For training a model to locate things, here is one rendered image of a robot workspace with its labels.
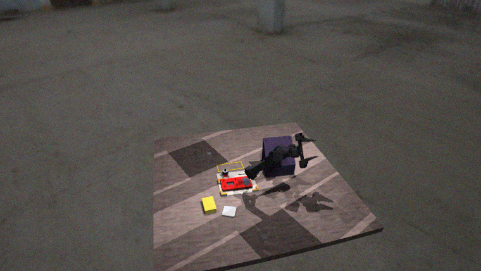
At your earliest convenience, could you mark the white flat square tile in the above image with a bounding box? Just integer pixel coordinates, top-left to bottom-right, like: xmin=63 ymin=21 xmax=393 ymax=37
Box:
xmin=222 ymin=206 xmax=237 ymax=217

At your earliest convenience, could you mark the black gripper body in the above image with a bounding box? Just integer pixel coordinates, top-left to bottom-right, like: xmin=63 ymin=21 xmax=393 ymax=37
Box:
xmin=287 ymin=133 xmax=307 ymax=168

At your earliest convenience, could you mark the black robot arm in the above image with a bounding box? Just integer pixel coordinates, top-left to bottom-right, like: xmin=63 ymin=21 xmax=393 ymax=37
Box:
xmin=244 ymin=144 xmax=298 ymax=180

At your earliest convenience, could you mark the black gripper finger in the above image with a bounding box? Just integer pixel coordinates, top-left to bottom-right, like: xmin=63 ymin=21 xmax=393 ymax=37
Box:
xmin=304 ymin=156 xmax=318 ymax=165
xmin=300 ymin=136 xmax=316 ymax=142

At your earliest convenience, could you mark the yellow rectangular block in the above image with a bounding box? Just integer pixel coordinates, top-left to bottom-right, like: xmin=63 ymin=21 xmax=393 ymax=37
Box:
xmin=202 ymin=196 xmax=216 ymax=214

